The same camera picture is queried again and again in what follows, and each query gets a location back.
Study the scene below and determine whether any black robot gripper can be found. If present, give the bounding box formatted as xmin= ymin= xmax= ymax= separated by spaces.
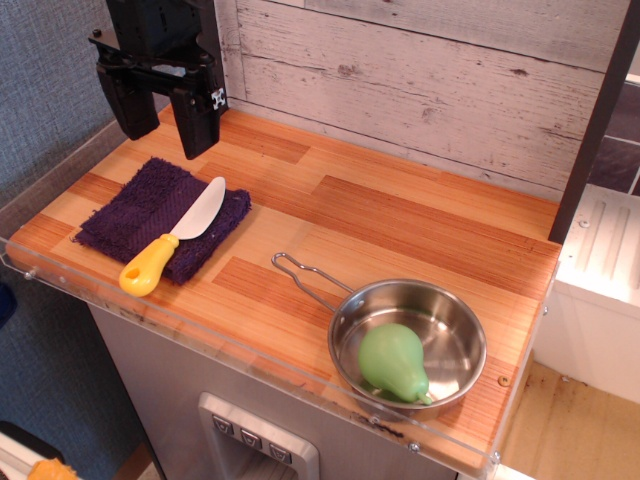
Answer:
xmin=89 ymin=1 xmax=226 ymax=160

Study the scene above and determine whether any green plastic toy pear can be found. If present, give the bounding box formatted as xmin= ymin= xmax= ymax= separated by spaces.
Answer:
xmin=358 ymin=323 xmax=433 ymax=406

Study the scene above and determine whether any purple folded cloth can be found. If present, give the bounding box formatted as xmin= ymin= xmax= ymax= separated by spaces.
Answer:
xmin=75 ymin=157 xmax=251 ymax=285

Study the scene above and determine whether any grey toy fridge cabinet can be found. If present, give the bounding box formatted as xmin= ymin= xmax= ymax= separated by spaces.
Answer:
xmin=90 ymin=307 xmax=457 ymax=479

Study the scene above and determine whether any stainless steel pan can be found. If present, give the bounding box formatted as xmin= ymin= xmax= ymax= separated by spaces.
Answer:
xmin=271 ymin=252 xmax=488 ymax=422

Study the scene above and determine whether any orange object at corner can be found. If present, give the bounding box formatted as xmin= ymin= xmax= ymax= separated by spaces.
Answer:
xmin=27 ymin=459 xmax=78 ymax=480

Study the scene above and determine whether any white toy sink unit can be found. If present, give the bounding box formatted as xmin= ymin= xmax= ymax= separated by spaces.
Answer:
xmin=529 ymin=74 xmax=640 ymax=406

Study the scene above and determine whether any yellow handled toy knife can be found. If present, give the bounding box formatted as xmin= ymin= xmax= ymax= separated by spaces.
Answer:
xmin=119 ymin=177 xmax=226 ymax=297

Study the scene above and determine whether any clear acrylic guard rail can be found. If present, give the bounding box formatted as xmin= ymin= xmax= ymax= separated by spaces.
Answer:
xmin=5 ymin=231 xmax=559 ymax=479

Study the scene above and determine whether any dark right frame post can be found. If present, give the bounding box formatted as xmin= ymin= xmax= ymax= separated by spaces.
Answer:
xmin=548 ymin=0 xmax=639 ymax=244

